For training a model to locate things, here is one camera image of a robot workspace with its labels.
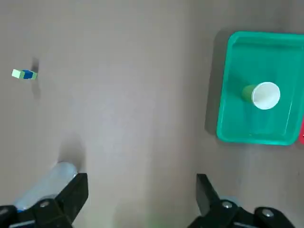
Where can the small green blue block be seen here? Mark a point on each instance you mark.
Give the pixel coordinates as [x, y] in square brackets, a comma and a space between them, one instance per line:
[23, 74]

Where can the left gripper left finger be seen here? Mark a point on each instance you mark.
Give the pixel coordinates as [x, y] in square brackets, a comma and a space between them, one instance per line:
[66, 204]

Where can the red plastic tray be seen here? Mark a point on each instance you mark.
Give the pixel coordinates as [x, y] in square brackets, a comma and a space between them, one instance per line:
[302, 130]

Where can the green paper cup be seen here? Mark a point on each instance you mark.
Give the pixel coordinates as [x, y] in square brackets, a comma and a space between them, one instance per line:
[264, 95]

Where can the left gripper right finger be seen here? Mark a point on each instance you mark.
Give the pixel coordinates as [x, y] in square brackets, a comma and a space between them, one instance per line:
[213, 213]

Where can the green plastic tray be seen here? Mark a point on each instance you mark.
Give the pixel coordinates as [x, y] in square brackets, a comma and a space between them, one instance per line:
[261, 123]

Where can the clear bottle blue cap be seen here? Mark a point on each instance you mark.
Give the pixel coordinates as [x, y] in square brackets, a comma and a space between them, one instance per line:
[47, 185]

